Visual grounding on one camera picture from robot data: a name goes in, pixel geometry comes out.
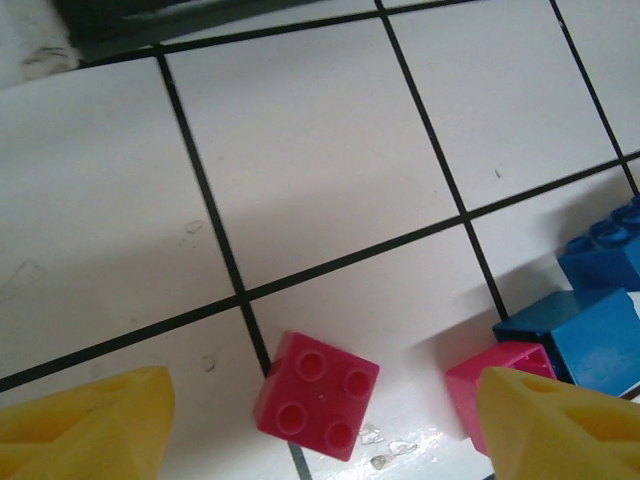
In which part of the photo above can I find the pink lego brick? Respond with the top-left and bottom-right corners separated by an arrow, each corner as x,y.
253,330 -> 381,462
445,341 -> 559,457

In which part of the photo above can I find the white plastic container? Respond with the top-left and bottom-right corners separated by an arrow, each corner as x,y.
0,0 -> 84,94

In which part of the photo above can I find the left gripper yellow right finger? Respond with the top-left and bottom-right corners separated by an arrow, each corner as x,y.
478,365 -> 640,480

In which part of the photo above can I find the blue lego brick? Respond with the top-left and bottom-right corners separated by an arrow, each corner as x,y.
557,192 -> 640,294
505,287 -> 640,399

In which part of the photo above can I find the black plastic container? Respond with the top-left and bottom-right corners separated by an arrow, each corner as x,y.
49,0 -> 384,61

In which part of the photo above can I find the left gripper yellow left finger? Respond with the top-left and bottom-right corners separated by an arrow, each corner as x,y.
0,365 -> 175,480

